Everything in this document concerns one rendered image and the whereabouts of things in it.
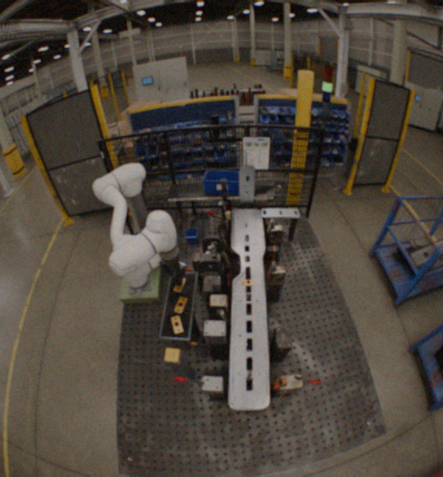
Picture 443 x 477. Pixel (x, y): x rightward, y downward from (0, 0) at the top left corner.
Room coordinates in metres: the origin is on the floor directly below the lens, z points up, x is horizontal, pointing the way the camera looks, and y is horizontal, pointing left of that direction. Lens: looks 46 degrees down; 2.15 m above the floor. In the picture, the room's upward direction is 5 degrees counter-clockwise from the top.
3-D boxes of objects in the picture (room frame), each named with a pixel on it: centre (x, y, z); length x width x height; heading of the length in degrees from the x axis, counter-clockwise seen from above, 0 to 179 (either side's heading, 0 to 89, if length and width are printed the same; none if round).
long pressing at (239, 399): (0.74, -0.14, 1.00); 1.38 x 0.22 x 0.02; 174
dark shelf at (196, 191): (1.67, -0.02, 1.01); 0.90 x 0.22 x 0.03; 84
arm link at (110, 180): (1.08, 0.62, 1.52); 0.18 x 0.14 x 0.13; 46
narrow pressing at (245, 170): (1.48, -0.22, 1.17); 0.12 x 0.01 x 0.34; 84
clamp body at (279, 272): (0.80, -0.31, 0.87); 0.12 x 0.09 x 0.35; 84
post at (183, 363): (0.31, 0.25, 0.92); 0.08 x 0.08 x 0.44; 84
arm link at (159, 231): (0.66, 0.24, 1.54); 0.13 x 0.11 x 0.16; 136
